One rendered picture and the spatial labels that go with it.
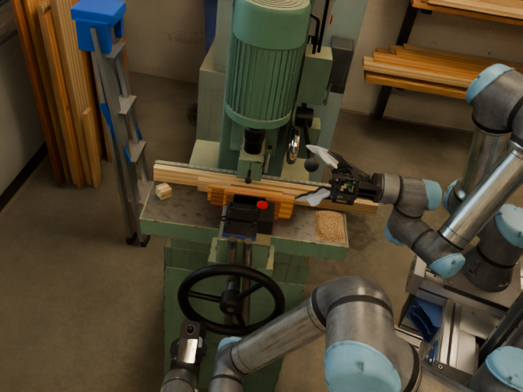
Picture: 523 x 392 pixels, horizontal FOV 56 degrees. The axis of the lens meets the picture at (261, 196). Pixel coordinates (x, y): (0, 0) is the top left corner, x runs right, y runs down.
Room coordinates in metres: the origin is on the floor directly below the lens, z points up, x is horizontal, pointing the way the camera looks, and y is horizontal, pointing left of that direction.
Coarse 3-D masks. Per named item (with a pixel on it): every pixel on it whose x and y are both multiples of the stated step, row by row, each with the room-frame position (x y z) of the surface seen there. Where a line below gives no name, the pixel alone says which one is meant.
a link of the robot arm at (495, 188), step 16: (512, 128) 1.01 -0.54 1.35; (512, 144) 0.97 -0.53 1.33; (512, 160) 0.94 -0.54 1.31; (496, 176) 0.93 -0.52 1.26; (512, 176) 0.92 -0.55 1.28; (480, 192) 0.92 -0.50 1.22; (496, 192) 0.91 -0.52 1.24; (512, 192) 0.92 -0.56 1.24; (464, 208) 0.91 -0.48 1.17; (480, 208) 0.90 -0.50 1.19; (496, 208) 0.90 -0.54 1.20; (448, 224) 0.90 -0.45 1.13; (464, 224) 0.89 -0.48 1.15; (480, 224) 0.89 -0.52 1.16; (416, 240) 0.90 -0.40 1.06; (432, 240) 0.89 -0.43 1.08; (448, 240) 0.87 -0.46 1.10; (464, 240) 0.87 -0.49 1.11; (432, 256) 0.86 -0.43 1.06; (448, 256) 0.85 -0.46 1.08; (448, 272) 0.82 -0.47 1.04
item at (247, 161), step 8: (264, 144) 1.19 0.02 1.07; (240, 152) 1.13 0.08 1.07; (264, 152) 1.15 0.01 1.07; (240, 160) 1.10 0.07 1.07; (248, 160) 1.10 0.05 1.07; (256, 160) 1.11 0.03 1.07; (240, 168) 1.10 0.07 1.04; (248, 168) 1.10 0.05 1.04; (256, 168) 1.10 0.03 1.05; (240, 176) 1.10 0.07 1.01; (256, 176) 1.10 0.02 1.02
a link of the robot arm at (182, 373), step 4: (172, 372) 0.56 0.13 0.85; (176, 372) 0.56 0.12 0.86; (180, 372) 0.56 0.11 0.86; (184, 372) 0.57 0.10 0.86; (188, 372) 0.57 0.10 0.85; (168, 376) 0.55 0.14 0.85; (172, 376) 0.55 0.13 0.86; (176, 376) 0.54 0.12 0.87; (180, 376) 0.55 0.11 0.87; (184, 376) 0.55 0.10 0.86; (188, 376) 0.56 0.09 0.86; (192, 376) 0.56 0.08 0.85; (164, 380) 0.54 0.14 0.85; (188, 380) 0.54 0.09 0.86; (192, 380) 0.55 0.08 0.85; (192, 384) 0.54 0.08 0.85; (196, 384) 0.56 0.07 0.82
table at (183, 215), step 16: (176, 192) 1.11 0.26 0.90; (192, 192) 1.12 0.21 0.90; (144, 208) 1.02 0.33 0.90; (160, 208) 1.03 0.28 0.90; (176, 208) 1.04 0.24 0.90; (192, 208) 1.05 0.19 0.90; (208, 208) 1.06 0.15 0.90; (304, 208) 1.13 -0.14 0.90; (320, 208) 1.15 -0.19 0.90; (144, 224) 0.97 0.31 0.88; (160, 224) 0.98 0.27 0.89; (176, 224) 0.98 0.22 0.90; (192, 224) 0.99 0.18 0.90; (208, 224) 1.00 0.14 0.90; (288, 224) 1.05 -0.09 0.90; (304, 224) 1.06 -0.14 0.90; (208, 240) 0.98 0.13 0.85; (272, 240) 0.99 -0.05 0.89; (288, 240) 0.99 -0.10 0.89; (304, 240) 1.00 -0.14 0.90; (320, 240) 1.01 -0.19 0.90; (272, 256) 0.94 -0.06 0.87; (320, 256) 1.00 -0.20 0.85; (336, 256) 1.00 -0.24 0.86
